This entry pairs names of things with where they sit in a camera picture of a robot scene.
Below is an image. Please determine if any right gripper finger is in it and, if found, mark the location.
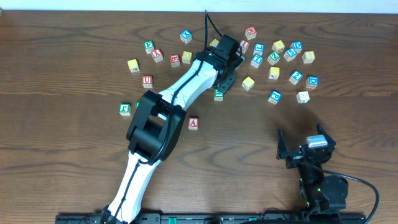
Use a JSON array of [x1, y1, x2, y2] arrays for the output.
[[276, 129, 287, 160], [317, 122, 335, 146]]

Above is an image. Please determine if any red A block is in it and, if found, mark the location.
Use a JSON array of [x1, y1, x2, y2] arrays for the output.
[[188, 117, 199, 130]]

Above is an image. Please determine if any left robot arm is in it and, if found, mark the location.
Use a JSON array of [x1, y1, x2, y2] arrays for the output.
[[100, 35, 244, 223]]

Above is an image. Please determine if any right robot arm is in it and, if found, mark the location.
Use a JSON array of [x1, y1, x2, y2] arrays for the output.
[[276, 124, 349, 223]]

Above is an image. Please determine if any yellow block top centre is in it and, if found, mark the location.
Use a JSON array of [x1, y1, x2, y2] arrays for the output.
[[210, 39, 219, 47]]

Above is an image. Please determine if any red I block upper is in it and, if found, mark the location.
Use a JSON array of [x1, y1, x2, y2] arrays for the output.
[[240, 40, 249, 54]]

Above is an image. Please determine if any blue T block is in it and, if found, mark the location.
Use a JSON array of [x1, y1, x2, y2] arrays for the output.
[[251, 54, 264, 68]]

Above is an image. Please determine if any yellow block centre right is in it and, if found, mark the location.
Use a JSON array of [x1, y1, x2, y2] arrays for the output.
[[242, 76, 255, 91]]

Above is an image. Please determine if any red W block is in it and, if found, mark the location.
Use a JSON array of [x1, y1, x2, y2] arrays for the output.
[[245, 26, 257, 40]]

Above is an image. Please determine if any blue L block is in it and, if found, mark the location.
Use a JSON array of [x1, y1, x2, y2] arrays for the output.
[[253, 43, 265, 56]]

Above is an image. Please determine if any plain wood 7 block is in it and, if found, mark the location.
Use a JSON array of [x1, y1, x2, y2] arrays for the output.
[[296, 91, 310, 104]]

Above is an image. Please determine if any green R block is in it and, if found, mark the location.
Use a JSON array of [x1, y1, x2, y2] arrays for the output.
[[214, 90, 224, 101]]

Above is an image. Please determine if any yellow block beside E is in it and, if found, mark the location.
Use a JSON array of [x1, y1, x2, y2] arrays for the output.
[[182, 51, 193, 64]]

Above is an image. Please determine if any blue X block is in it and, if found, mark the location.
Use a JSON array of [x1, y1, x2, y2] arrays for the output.
[[180, 30, 192, 44]]

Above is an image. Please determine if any green Z block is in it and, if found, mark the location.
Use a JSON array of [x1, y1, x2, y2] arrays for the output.
[[267, 52, 280, 65]]

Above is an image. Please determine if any blue D block lower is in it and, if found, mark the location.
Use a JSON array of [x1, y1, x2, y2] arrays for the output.
[[306, 76, 319, 89]]

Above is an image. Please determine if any blue d block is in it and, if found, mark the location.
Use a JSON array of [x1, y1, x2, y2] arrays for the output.
[[290, 41, 303, 54], [306, 76, 319, 89]]

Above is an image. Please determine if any red E block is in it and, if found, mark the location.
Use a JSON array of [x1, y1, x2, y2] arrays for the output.
[[170, 54, 180, 67]]

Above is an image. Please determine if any yellow hammer block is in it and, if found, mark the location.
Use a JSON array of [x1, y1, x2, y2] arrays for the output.
[[269, 67, 280, 80]]

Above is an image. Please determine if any blue P block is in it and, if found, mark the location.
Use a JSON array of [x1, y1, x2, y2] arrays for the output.
[[268, 90, 282, 105]]

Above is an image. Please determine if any yellow O block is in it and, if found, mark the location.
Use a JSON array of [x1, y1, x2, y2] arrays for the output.
[[272, 40, 285, 54]]

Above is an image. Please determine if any blue 2 block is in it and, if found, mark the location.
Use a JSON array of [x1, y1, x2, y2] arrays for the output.
[[289, 70, 303, 85]]

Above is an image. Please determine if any blue 5 block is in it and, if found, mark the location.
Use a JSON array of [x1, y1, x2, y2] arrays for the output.
[[284, 48, 297, 62]]

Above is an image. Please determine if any red Y block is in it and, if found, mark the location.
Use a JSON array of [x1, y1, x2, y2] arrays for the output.
[[150, 49, 164, 63]]

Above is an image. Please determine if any blue D block upper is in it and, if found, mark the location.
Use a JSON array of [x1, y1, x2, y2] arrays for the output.
[[290, 41, 303, 54]]

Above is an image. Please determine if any yellow B block right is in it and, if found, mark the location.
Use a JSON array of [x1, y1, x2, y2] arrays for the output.
[[302, 51, 315, 64]]

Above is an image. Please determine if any green F block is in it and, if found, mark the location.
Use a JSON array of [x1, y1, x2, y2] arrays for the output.
[[144, 40, 155, 54]]

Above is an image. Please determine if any red U block left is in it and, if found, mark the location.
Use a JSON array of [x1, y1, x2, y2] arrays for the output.
[[142, 75, 154, 88]]

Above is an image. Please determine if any yellow block far left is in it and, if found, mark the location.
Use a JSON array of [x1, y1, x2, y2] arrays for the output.
[[127, 59, 139, 73]]

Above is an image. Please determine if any green J block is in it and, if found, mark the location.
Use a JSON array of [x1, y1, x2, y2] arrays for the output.
[[119, 103, 131, 116]]

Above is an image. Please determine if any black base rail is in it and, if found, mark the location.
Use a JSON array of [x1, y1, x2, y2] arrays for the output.
[[55, 212, 367, 224]]

